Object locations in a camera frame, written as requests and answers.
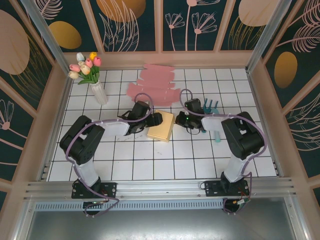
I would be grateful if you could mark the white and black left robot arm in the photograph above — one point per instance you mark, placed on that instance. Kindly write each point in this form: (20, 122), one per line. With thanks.
(112, 128)

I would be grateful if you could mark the aluminium table side rail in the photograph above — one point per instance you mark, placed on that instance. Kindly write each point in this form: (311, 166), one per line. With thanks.
(61, 105)
(260, 105)

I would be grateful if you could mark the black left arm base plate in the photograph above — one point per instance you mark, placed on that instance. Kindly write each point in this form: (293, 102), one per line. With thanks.
(110, 190)

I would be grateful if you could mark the yellow paper box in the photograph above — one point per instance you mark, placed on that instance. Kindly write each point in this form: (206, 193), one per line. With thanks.
(162, 125)

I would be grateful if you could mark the artificial tulip bouquet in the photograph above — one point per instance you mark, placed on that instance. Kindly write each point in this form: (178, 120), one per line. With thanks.
(87, 67)

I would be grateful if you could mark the pink paper box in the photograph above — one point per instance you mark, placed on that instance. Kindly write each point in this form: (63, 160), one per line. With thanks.
(155, 80)

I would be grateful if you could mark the white ribbed vase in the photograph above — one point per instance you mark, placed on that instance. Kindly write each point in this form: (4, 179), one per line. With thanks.
(100, 93)

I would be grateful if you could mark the light blue garden trowel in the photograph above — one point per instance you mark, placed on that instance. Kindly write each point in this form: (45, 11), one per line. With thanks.
(217, 137)

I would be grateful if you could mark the aluminium frame post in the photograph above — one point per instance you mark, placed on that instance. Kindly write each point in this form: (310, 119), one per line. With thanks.
(41, 27)
(271, 27)

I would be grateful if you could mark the grey metal sheet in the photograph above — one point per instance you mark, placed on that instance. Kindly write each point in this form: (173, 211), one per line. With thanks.
(162, 225)

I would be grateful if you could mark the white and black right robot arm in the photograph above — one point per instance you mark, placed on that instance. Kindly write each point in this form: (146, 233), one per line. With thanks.
(212, 122)

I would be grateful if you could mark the aluminium mounting rail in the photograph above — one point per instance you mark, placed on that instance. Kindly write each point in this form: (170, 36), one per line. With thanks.
(162, 188)

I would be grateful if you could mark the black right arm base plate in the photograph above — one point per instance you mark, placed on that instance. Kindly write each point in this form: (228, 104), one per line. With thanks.
(212, 188)

